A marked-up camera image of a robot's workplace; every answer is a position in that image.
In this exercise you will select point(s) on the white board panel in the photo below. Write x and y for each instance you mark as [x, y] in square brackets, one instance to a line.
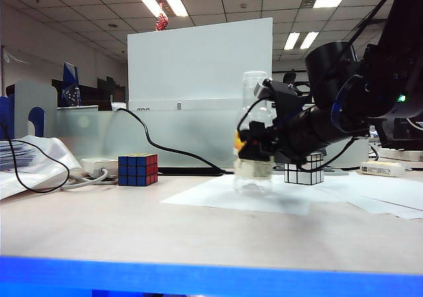
[198, 62]

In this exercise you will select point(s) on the clear plastic bottle with label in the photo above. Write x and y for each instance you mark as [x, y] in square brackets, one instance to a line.
[252, 181]

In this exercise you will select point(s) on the blue edge strip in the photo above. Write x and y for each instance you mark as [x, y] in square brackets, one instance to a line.
[211, 280]

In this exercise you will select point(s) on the white plastic bag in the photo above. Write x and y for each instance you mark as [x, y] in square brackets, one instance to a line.
[49, 158]

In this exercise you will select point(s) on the stack of printed papers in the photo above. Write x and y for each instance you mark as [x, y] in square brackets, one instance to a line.
[16, 156]

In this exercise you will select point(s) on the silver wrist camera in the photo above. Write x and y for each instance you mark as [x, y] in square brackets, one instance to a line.
[262, 87]

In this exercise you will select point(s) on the black high-back office chair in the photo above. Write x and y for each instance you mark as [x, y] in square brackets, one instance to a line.
[290, 77]

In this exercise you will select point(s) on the blue crystal trophy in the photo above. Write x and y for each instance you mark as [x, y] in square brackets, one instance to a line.
[71, 78]

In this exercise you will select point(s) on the red hanging ornament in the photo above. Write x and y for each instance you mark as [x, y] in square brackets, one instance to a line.
[161, 22]

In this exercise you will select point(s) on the black shelf rack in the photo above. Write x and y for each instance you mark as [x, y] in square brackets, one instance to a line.
[278, 71]

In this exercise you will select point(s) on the colourful Rubik's cube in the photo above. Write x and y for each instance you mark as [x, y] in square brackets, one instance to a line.
[137, 171]

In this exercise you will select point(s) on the white paper sheet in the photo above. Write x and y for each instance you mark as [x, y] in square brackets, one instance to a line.
[380, 191]
[205, 194]

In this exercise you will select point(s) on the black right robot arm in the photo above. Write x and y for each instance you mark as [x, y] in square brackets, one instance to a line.
[347, 121]

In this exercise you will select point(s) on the frosted glass desk partition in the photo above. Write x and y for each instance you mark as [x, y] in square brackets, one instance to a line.
[185, 135]

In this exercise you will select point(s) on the small white labelled box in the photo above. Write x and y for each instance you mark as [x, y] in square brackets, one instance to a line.
[380, 169]

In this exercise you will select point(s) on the silver mirror cube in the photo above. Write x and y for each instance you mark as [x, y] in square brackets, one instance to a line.
[304, 177]

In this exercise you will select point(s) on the white power strip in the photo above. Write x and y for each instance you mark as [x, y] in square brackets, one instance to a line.
[94, 165]

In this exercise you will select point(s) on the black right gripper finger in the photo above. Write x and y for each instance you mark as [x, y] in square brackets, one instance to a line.
[256, 128]
[254, 149]

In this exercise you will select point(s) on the grey and blue file holder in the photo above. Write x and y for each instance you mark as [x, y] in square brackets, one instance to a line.
[36, 95]

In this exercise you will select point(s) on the black mesh office chair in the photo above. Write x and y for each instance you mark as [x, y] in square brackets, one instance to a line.
[396, 141]

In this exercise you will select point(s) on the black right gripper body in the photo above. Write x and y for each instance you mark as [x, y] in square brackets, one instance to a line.
[287, 135]

